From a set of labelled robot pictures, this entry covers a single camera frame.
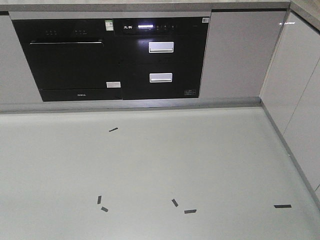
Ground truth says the grey cabinet door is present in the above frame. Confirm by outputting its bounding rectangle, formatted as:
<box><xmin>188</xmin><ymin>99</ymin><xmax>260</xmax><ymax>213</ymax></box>
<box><xmin>199</xmin><ymin>10</ymin><xmax>286</xmax><ymax>98</ymax></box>

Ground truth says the black drawer sterilizer cabinet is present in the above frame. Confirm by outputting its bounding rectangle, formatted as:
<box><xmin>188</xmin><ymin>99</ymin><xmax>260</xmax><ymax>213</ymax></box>
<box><xmin>113</xmin><ymin>16</ymin><xmax>210</xmax><ymax>100</ymax></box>

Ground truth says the black tape strip right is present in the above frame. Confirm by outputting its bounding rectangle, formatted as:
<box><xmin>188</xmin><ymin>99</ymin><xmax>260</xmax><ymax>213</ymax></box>
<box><xmin>273</xmin><ymin>204</ymin><xmax>292</xmax><ymax>209</ymax></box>

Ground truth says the black built-in dishwasher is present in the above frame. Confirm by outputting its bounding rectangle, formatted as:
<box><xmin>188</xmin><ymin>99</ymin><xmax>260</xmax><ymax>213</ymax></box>
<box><xmin>12</xmin><ymin>19</ymin><xmax>122</xmax><ymax>102</ymax></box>

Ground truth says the white side cabinet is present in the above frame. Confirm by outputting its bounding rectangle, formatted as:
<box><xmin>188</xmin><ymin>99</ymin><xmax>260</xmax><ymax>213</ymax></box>
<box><xmin>258</xmin><ymin>11</ymin><xmax>320</xmax><ymax>191</ymax></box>

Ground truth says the black tape strip lower middle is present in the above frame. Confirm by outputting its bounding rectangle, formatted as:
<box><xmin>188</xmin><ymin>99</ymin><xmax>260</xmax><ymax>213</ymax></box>
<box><xmin>184</xmin><ymin>209</ymin><xmax>197</xmax><ymax>214</ymax></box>

